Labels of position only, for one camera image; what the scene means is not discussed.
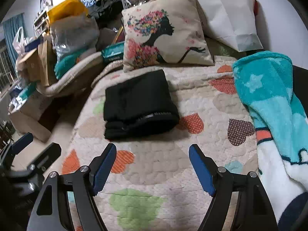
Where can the black pants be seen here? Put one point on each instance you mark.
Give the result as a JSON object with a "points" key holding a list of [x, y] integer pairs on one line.
{"points": [[137, 101]]}

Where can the clear plastic bag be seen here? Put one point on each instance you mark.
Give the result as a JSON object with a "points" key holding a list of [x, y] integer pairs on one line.
{"points": [[72, 33]]}

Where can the black bag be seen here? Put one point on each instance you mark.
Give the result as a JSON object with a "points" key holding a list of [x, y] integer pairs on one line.
{"points": [[107, 7]]}

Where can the floral figure printed cushion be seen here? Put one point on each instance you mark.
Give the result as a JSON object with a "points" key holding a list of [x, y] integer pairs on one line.
{"points": [[168, 48]]}

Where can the white paper bag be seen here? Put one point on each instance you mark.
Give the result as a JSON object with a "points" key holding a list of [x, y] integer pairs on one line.
{"points": [[228, 12]]}

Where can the small cardboard box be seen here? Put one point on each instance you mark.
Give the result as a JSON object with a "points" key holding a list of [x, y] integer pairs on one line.
{"points": [[27, 65]]}

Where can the white shelf unit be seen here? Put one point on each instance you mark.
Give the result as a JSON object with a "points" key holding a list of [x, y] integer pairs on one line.
{"points": [[42, 20]]}

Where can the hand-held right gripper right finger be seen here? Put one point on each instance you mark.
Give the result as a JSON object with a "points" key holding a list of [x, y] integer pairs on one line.
{"points": [[202, 170]]}

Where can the blue curtain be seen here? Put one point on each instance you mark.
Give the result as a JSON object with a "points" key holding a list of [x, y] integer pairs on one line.
{"points": [[13, 33]]}

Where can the yellow bag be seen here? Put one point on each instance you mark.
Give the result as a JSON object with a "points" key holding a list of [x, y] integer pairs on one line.
{"points": [[65, 8]]}

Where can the teal wipes packet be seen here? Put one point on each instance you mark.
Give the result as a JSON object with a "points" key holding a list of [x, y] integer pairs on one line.
{"points": [[113, 52]]}

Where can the white plastic bag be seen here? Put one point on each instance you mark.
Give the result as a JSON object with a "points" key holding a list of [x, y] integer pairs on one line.
{"points": [[20, 42]]}

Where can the teal tissue box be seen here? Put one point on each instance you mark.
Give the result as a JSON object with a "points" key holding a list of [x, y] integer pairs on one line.
{"points": [[26, 93]]}

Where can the teal towel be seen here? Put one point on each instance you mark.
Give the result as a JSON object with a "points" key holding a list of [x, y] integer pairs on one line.
{"points": [[67, 63]]}

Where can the dark furniture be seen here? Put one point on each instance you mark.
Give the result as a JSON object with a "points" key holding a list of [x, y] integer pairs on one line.
{"points": [[300, 84]]}

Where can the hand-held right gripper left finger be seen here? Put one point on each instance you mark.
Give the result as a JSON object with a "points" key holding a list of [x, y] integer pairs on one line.
{"points": [[104, 170]]}

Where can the dark blue box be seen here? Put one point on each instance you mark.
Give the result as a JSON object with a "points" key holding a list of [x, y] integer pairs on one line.
{"points": [[33, 45]]}

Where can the large cardboard box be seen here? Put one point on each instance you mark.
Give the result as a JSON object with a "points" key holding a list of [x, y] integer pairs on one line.
{"points": [[31, 115]]}

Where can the heart-patterned quilt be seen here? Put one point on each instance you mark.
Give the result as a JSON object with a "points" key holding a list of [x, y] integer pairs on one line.
{"points": [[168, 161]]}

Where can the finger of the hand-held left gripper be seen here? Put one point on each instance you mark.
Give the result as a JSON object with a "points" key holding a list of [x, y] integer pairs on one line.
{"points": [[22, 141], [47, 155]]}

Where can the beige padded mat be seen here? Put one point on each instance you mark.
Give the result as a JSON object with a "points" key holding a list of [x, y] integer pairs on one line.
{"points": [[72, 77]]}

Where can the olive green sheet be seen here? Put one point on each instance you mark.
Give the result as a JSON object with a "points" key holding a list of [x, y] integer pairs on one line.
{"points": [[223, 49]]}

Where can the teal star fleece blanket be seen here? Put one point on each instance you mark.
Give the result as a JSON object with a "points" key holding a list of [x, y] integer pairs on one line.
{"points": [[264, 91]]}

